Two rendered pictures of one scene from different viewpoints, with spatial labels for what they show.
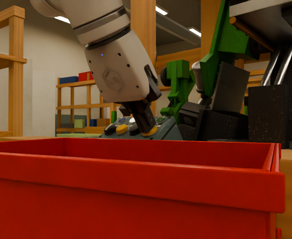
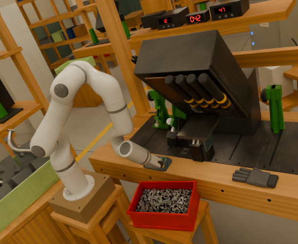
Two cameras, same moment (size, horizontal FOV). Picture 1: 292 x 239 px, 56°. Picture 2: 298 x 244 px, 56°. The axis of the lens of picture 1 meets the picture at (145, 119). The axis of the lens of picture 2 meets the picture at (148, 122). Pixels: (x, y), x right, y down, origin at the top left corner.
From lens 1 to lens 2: 1.22 m
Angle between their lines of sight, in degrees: 30
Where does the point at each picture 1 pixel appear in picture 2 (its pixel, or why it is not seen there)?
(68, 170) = (164, 215)
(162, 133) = (165, 165)
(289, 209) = (202, 188)
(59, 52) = not seen: outside the picture
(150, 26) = (126, 49)
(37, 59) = not seen: outside the picture
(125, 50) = (152, 163)
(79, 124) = (57, 37)
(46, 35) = not seen: outside the picture
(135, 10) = (113, 42)
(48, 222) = (162, 219)
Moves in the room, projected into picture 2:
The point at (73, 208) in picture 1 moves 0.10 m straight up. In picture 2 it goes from (165, 218) to (159, 203)
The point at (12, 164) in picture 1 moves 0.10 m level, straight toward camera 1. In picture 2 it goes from (153, 214) to (166, 227)
